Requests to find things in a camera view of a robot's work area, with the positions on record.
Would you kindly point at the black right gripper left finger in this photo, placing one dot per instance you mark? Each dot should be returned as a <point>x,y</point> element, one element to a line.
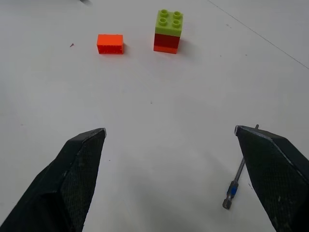
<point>60,183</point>

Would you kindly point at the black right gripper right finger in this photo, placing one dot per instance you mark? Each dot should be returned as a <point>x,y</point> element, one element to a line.
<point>272,174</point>

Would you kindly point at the metal screwdriver bit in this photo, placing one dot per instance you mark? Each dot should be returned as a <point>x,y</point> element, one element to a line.
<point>232,191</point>

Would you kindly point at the orange rectangular block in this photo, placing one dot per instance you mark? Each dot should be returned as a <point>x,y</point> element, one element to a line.
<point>109,43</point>

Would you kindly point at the orange flat toy brick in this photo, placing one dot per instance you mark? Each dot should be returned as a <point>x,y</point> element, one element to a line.
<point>165,49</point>

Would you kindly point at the dark red toy brick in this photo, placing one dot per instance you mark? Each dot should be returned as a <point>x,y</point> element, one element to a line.
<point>167,40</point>

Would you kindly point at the green studded toy brick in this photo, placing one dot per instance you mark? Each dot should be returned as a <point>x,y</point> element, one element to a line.
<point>169,21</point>

